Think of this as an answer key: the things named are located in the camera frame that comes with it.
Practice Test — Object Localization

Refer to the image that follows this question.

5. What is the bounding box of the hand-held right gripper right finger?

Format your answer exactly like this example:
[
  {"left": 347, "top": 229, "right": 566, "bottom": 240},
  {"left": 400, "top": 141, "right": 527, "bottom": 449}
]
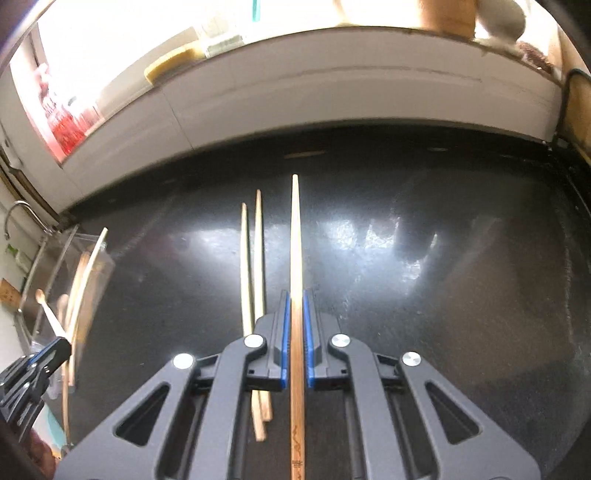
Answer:
[{"left": 304, "top": 287, "right": 542, "bottom": 480}]

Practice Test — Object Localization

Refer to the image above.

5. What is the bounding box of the person's left hand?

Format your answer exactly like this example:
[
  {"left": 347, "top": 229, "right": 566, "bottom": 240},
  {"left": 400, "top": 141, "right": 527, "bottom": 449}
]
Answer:
[{"left": 25, "top": 434, "right": 58, "bottom": 469}]

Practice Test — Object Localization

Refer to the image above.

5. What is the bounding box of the red detergent pouch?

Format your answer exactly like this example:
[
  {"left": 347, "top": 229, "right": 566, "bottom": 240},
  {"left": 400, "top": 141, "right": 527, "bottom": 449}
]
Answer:
[{"left": 39, "top": 62, "right": 100, "bottom": 155}]

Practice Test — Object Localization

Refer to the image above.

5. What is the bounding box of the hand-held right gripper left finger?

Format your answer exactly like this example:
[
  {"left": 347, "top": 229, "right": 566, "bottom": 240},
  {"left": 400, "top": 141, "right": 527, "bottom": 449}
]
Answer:
[{"left": 55, "top": 290, "right": 291, "bottom": 480}]

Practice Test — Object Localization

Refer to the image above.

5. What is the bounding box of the chrome faucet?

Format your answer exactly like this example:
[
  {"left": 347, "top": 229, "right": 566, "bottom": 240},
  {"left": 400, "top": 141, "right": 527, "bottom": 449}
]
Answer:
[{"left": 4, "top": 200, "right": 49, "bottom": 241}]

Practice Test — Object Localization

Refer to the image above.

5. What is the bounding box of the white round vessel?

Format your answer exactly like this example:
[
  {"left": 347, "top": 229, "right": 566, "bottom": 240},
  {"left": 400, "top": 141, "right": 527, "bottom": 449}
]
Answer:
[{"left": 478, "top": 0, "right": 527, "bottom": 44}]

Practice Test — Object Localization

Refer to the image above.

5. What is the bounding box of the black cable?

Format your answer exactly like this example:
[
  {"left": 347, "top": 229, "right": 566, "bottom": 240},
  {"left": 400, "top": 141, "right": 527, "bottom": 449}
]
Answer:
[{"left": 551, "top": 68, "right": 591, "bottom": 167}]

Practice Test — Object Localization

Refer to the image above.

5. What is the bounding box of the brown woven item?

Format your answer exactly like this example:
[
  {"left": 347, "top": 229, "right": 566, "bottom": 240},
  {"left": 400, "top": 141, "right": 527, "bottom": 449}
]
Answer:
[{"left": 517, "top": 41, "right": 557, "bottom": 75}]

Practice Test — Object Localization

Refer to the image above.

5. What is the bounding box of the wooden chopstick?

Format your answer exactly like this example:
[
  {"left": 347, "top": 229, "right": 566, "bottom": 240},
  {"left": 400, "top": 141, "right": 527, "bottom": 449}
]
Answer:
[
  {"left": 289, "top": 174, "right": 306, "bottom": 480},
  {"left": 36, "top": 289, "right": 68, "bottom": 346},
  {"left": 61, "top": 253, "right": 90, "bottom": 450},
  {"left": 69, "top": 227, "right": 109, "bottom": 356},
  {"left": 254, "top": 189, "right": 273, "bottom": 422},
  {"left": 240, "top": 203, "right": 267, "bottom": 441}
]

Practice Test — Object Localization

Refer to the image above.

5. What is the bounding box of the yellow sponge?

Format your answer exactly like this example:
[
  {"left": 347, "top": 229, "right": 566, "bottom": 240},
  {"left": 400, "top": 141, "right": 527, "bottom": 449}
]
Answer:
[{"left": 144, "top": 46, "right": 204, "bottom": 85}]

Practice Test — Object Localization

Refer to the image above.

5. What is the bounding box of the wooden board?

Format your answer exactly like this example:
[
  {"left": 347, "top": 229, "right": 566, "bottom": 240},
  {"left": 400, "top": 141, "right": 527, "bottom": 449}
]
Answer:
[{"left": 416, "top": 0, "right": 477, "bottom": 38}]

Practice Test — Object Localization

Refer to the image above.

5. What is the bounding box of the clear plastic tray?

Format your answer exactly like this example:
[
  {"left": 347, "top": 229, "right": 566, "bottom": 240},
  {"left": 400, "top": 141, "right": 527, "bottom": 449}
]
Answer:
[{"left": 28, "top": 225, "right": 117, "bottom": 400}]

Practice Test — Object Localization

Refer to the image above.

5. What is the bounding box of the stainless steel sink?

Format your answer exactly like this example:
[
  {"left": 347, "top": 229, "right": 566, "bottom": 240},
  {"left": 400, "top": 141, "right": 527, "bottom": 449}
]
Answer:
[{"left": 14, "top": 235, "right": 58, "bottom": 352}]

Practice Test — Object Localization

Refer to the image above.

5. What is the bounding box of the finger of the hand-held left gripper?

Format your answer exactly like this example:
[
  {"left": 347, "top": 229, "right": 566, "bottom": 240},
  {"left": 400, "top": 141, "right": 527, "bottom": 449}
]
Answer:
[
  {"left": 18, "top": 338, "right": 73, "bottom": 371},
  {"left": 0, "top": 368, "right": 49, "bottom": 408}
]

